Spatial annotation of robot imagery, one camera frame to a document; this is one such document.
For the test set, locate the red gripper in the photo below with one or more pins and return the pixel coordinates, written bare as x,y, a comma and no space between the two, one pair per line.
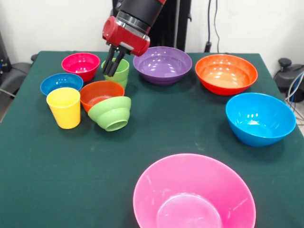
126,40

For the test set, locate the green cup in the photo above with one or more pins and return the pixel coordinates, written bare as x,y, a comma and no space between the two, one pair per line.
123,71

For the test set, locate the small orange bowl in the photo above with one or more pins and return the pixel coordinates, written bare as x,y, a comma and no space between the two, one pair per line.
99,92

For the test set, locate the small green bowl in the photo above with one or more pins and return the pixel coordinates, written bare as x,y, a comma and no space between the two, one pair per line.
111,114

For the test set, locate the yellow cup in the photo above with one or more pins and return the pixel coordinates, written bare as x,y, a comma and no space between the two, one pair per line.
65,111

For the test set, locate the large orange bowl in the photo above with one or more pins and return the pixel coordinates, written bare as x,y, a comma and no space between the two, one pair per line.
226,76

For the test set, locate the large pink bowl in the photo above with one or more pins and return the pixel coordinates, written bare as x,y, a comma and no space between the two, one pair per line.
190,185

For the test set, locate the small crimson bowl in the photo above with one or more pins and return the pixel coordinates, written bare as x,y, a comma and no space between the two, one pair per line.
80,64

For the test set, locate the purple bowl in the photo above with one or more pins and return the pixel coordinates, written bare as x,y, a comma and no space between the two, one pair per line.
162,61

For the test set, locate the small dark blue bowl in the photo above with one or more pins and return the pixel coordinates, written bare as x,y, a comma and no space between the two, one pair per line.
57,83

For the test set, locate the dark green tablecloth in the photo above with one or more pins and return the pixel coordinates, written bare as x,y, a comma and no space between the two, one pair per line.
71,171

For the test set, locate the light blue bowl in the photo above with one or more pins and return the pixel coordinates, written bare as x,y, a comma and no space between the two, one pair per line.
260,121

